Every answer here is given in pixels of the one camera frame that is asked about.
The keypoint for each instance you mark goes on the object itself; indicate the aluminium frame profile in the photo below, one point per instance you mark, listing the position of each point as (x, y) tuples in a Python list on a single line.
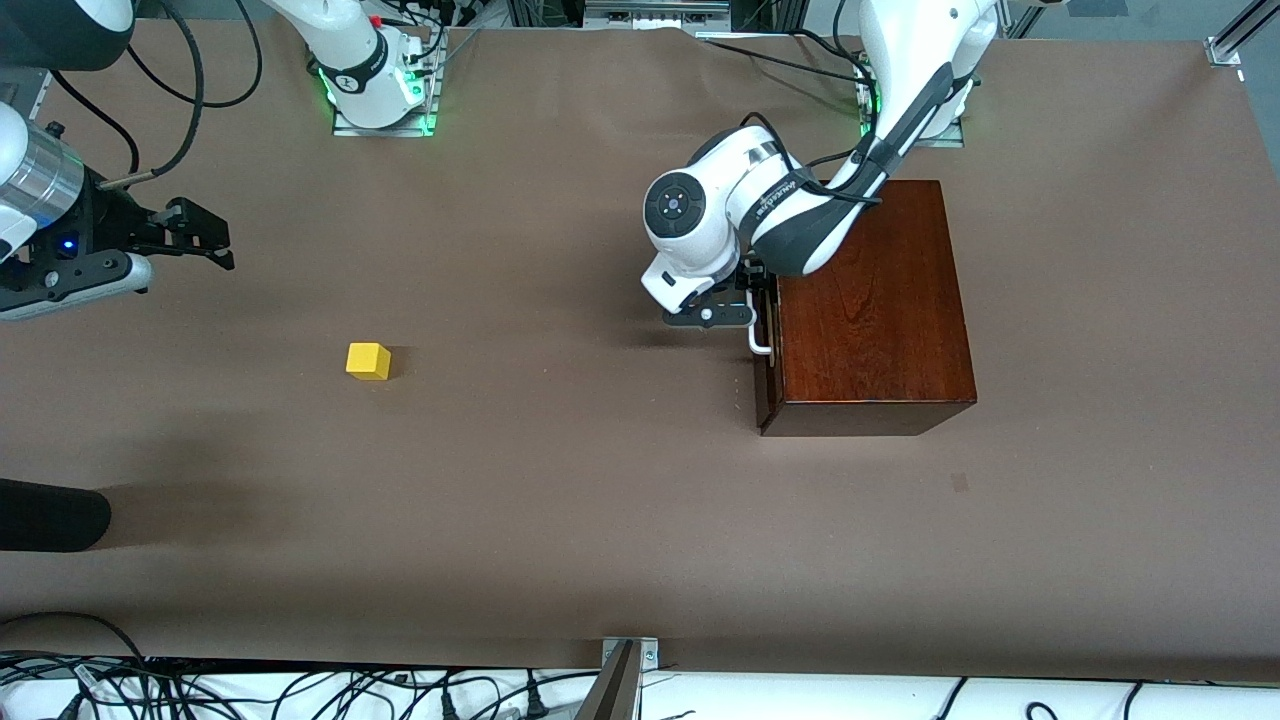
[(1240, 30)]

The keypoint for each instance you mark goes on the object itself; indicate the aluminium table edge rail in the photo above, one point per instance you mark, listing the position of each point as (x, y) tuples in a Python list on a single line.
[(25, 95)]

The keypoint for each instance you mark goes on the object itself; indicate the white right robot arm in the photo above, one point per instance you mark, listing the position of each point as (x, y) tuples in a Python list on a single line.
[(330, 25)]

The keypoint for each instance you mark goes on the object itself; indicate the grey control box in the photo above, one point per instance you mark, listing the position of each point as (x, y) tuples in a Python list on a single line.
[(650, 12)]

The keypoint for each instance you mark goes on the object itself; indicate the black power plug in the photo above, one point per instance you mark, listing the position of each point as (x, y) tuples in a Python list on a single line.
[(536, 702), (449, 706)]

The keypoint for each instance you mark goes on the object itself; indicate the dark wooden drawer cabinet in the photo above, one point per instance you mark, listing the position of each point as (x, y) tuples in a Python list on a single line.
[(870, 300)]

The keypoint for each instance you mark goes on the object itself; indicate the brown table cover sheet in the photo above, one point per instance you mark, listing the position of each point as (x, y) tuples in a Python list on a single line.
[(500, 500)]

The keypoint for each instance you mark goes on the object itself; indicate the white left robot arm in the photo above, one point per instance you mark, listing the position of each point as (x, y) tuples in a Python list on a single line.
[(720, 170)]

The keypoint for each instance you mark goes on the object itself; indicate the white sheet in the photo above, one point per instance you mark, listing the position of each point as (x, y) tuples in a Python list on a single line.
[(1100, 700)]

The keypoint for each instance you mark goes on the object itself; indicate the dark slanted post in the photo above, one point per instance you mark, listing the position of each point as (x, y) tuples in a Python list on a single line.
[(612, 695)]

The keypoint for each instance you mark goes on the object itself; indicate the black cylindrical pole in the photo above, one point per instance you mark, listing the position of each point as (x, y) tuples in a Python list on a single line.
[(50, 515)]

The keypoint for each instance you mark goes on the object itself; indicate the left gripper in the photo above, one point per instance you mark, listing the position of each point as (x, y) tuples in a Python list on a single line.
[(752, 277)]

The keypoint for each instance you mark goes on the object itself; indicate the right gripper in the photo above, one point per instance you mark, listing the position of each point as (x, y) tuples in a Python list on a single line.
[(108, 217)]

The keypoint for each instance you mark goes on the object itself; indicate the yellow cube block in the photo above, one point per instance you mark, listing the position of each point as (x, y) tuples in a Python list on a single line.
[(366, 358)]

